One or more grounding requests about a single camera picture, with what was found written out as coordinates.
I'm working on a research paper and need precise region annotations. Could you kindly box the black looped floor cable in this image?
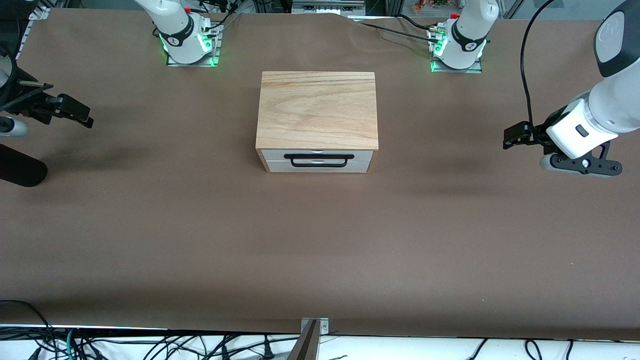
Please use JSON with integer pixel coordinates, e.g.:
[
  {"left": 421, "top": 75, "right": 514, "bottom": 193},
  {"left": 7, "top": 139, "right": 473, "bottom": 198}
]
[{"left": 0, "top": 299, "right": 56, "bottom": 346}]

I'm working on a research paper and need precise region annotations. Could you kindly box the wooden drawer cabinet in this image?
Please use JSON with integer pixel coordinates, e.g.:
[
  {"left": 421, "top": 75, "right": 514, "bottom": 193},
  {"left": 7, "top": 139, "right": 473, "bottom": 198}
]
[{"left": 255, "top": 71, "right": 380, "bottom": 175}]

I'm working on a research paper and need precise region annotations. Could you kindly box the metal equipment box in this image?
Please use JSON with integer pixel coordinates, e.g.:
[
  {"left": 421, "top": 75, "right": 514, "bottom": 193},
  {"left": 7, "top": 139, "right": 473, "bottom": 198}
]
[{"left": 291, "top": 0, "right": 366, "bottom": 16}]

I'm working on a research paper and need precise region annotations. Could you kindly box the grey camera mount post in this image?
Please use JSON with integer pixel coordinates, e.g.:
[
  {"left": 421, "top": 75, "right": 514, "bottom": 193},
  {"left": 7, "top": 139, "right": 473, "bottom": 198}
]
[{"left": 285, "top": 320, "right": 321, "bottom": 360}]

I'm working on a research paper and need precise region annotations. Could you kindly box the white-fronted drawer with black handle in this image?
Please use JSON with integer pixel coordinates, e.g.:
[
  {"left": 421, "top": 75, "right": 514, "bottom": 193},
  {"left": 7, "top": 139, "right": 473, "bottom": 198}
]
[{"left": 263, "top": 149, "right": 374, "bottom": 168}]

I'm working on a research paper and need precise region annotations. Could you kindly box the short black base cable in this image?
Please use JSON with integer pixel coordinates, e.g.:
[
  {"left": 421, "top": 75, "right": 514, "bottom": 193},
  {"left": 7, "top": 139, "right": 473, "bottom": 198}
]
[{"left": 206, "top": 1, "right": 242, "bottom": 34}]

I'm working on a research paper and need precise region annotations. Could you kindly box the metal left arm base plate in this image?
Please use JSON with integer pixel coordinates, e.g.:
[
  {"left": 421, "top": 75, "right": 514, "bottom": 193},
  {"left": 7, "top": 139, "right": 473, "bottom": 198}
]
[{"left": 429, "top": 25, "right": 484, "bottom": 75}]

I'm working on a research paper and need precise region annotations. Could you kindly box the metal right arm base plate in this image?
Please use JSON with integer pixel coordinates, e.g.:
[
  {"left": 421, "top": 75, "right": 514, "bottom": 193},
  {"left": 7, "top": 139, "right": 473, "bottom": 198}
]
[{"left": 166, "top": 20, "right": 221, "bottom": 68}]

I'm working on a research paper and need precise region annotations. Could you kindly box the brown paper table cover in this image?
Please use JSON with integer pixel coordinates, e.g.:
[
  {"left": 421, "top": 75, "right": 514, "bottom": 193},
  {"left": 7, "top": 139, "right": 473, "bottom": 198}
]
[{"left": 0, "top": 7, "right": 640, "bottom": 342}]

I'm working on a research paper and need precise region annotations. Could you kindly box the metal table edge bracket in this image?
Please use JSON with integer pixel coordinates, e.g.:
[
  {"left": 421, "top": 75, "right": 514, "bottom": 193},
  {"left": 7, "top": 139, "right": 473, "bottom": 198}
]
[{"left": 300, "top": 317, "right": 330, "bottom": 335}]

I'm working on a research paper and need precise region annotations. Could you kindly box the long black base cable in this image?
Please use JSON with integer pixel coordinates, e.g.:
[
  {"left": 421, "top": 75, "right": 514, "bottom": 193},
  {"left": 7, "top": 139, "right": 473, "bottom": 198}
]
[{"left": 350, "top": 19, "right": 442, "bottom": 46}]

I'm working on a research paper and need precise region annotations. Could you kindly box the black cylindrical object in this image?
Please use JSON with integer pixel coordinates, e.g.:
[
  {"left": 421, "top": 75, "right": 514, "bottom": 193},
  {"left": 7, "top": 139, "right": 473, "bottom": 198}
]
[{"left": 0, "top": 144, "right": 49, "bottom": 188}]

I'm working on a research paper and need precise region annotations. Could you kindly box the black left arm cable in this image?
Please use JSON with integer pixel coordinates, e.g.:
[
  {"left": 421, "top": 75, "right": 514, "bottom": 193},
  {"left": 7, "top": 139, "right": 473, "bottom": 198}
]
[{"left": 519, "top": 0, "right": 557, "bottom": 127}]

